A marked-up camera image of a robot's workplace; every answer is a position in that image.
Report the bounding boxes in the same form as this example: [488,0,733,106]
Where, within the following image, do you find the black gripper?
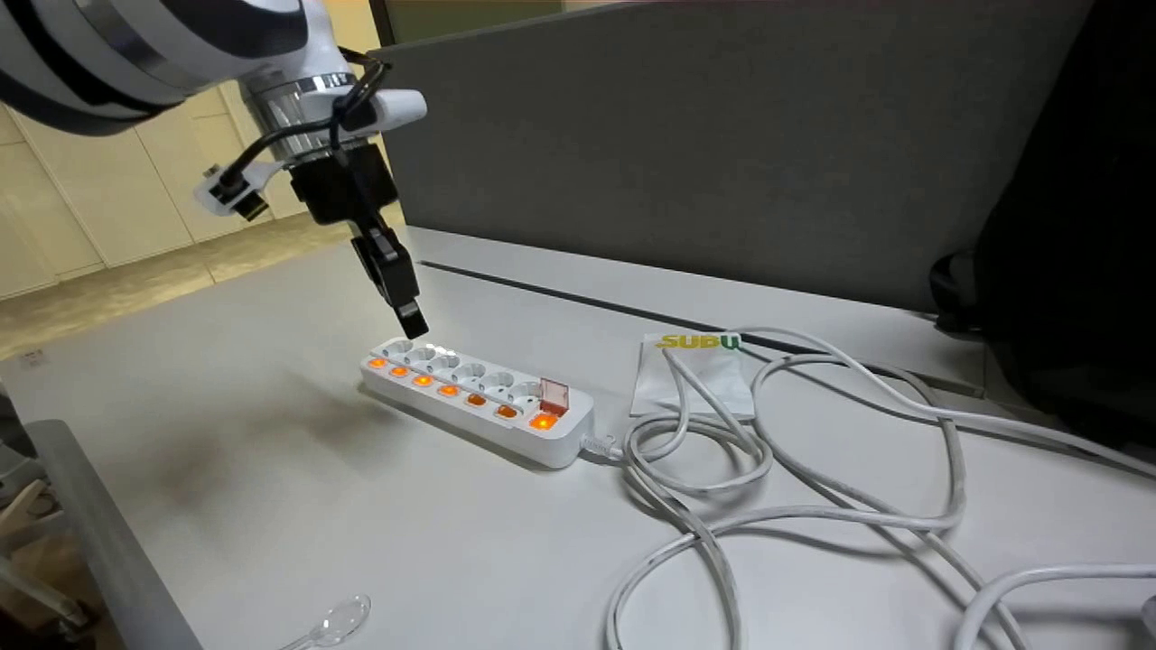
[284,140,433,340]

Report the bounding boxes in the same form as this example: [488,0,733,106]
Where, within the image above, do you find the white power strip orange switches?
[356,335,595,474]

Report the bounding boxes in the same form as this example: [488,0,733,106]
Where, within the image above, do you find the clear plastic bag yellow label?
[623,326,760,425]

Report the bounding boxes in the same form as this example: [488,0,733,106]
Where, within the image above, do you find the clear plastic spoon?
[281,591,376,650]

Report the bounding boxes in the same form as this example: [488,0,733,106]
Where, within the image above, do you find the grey partition panel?
[373,0,1098,319]

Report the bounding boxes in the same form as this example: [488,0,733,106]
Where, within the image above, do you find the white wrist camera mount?
[196,153,278,224]

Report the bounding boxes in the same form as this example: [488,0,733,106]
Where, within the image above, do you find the white power cable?
[585,320,1156,650]

